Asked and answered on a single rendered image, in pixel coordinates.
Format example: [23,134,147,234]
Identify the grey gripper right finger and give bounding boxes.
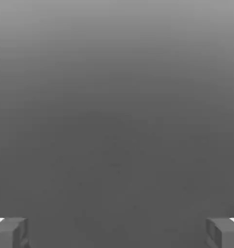
[205,217,234,248]

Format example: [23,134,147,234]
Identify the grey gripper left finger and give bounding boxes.
[0,217,30,248]

